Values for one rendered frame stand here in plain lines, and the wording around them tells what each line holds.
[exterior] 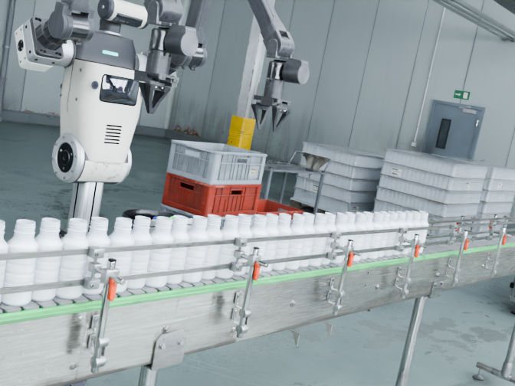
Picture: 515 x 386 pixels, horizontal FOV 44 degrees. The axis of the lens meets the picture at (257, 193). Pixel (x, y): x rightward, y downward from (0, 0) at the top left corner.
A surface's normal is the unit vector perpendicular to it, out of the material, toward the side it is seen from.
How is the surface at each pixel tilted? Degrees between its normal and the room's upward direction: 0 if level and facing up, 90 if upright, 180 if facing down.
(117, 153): 90
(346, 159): 90
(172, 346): 90
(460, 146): 90
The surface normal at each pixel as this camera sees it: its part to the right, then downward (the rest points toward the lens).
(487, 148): -0.65, -0.01
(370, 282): 0.74, 0.24
